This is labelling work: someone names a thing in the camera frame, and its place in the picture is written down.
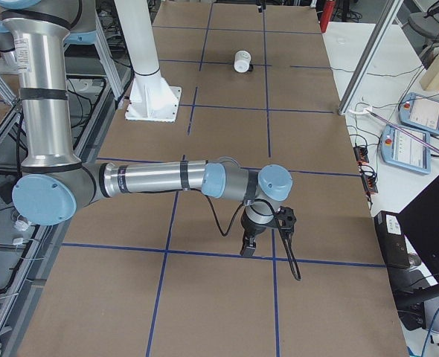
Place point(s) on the white camera stand pedestal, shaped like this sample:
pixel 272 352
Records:
pixel 151 98

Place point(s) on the blue teach pendant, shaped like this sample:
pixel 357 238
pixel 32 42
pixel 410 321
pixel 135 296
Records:
pixel 420 112
pixel 400 150

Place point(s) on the black box with label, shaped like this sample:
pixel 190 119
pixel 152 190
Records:
pixel 392 242

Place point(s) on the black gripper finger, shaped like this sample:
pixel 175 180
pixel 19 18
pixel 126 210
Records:
pixel 248 247

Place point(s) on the far blue teach pendant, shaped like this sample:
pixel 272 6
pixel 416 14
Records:
pixel 420 112

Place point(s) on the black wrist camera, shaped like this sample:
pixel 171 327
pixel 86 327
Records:
pixel 287 219

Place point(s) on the grey office chair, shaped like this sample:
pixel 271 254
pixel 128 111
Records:
pixel 426 23

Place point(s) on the far orange black connector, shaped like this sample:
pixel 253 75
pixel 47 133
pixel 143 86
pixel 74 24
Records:
pixel 361 154

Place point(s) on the black laptop computer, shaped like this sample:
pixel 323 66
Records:
pixel 419 220

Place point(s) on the near blue teach pendant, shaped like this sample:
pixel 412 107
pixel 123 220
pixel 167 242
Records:
pixel 400 150

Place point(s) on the near orange black connector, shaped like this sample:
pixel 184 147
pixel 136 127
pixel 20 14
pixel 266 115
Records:
pixel 369 183

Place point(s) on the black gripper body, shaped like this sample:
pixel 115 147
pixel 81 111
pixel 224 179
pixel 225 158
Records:
pixel 250 230

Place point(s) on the orange black connector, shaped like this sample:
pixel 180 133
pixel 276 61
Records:
pixel 369 183
pixel 361 154

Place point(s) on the aluminium frame post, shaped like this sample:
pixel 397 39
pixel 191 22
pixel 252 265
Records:
pixel 385 20

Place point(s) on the white smiley face mug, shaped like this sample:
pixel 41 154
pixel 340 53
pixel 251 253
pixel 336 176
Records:
pixel 242 62

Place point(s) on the red fire extinguisher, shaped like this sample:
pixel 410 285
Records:
pixel 326 14

